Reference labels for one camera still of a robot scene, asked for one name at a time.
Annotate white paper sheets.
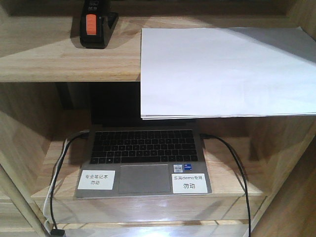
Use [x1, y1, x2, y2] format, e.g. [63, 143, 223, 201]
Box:
[140, 27, 316, 119]

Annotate black orange stapler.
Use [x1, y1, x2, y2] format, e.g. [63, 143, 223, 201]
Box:
[79, 0, 119, 49]

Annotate grey laptop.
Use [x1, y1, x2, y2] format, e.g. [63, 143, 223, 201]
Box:
[75, 82, 212, 199]

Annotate white label right palmrest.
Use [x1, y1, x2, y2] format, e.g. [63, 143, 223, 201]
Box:
[172, 173, 208, 194]

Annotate white label palmrest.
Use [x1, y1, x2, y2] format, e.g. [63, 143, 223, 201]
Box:
[172, 173, 208, 194]
[78, 170, 116, 190]

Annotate white label left palmrest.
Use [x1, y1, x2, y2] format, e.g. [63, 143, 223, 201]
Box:
[78, 170, 116, 190]

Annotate wooden shelf unit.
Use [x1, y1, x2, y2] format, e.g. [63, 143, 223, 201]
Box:
[0, 0, 316, 237]

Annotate black cable right of laptop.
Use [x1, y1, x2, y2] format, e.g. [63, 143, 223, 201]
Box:
[200, 133, 252, 237]

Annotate black cable of laptop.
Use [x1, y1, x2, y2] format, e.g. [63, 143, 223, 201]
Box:
[49, 132, 88, 237]
[200, 133, 252, 237]

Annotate white cable left of laptop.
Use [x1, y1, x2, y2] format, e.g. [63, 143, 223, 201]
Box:
[42, 129, 90, 233]

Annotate black cable left of laptop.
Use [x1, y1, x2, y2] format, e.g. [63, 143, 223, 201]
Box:
[49, 132, 88, 237]

